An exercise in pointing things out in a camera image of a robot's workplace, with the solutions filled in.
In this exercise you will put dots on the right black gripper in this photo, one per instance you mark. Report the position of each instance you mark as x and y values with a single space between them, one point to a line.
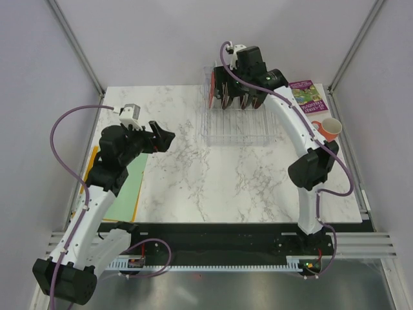
221 75

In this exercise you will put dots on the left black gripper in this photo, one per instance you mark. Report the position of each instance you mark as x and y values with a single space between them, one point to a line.
165 138

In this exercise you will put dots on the orange mug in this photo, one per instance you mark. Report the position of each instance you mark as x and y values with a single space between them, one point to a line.
330 128

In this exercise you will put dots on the dark red floral plate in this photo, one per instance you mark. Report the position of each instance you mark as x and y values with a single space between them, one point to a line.
254 101

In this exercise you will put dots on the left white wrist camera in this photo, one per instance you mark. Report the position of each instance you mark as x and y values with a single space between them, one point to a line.
129 116

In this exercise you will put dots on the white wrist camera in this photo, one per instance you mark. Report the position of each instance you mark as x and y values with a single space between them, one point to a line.
129 116
233 50

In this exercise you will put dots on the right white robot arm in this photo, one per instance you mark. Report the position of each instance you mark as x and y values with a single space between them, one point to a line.
315 155

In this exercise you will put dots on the white slotted cable duct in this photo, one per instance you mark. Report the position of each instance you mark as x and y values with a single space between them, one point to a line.
126 264

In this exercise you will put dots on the dark red rimmed plate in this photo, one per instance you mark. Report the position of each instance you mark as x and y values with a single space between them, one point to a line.
226 100

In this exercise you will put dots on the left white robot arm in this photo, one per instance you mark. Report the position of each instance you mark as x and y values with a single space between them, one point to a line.
72 270

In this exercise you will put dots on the teal and red plate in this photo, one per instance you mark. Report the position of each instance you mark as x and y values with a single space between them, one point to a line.
212 90

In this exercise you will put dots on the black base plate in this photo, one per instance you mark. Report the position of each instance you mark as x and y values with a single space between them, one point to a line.
223 244

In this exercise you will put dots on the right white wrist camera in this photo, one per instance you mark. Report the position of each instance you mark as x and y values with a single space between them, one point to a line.
233 50

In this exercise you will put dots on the purple illustrated book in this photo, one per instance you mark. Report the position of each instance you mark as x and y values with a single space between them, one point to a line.
308 97

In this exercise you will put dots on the aluminium frame rail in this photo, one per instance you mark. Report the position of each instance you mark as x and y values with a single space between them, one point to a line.
76 47

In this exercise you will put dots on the green folder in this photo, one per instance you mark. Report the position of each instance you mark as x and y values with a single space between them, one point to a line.
124 208

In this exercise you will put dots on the clear wire dish rack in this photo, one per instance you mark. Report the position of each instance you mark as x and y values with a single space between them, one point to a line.
233 126

